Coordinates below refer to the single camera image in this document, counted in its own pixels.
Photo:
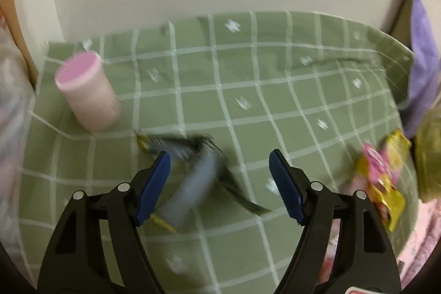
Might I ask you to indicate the pink cylindrical jar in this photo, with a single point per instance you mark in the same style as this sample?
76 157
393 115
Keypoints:
88 92

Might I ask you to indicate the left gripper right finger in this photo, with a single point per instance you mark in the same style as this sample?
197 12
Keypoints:
364 259

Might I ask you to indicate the dark foil wrapper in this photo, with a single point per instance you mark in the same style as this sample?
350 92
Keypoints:
206 167

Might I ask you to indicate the pink lollipop shaped wrapper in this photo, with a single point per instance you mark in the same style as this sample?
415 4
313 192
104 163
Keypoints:
375 164

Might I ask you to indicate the pink floral bedsheet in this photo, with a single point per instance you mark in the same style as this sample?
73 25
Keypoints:
422 241

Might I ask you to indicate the white plastic bag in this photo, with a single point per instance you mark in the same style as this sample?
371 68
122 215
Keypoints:
16 94

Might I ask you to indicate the yellow-bagged trash bin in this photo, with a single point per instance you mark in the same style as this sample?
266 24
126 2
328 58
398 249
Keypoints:
428 155

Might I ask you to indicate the yellow snack wrapper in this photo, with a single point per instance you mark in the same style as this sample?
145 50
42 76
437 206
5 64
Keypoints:
387 199

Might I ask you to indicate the purple pillow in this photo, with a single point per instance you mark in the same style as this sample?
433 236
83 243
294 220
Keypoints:
412 28

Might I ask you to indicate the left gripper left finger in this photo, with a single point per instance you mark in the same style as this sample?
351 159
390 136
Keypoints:
74 261

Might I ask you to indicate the green checked tablecloth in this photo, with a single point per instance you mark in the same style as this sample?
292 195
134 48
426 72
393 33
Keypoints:
315 87

